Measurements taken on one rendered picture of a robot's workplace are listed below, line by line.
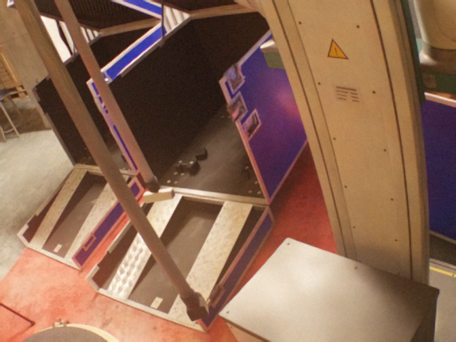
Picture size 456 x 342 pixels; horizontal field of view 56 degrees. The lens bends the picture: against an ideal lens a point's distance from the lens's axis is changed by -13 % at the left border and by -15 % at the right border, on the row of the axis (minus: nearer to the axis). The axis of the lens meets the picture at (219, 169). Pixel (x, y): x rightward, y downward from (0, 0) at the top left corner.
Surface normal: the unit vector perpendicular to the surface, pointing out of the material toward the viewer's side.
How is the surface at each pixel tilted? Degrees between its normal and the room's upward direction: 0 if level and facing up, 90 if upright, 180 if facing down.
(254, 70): 90
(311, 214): 0
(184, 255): 2
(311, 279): 0
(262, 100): 90
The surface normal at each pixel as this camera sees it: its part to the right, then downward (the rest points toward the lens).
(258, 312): -0.33, -0.76
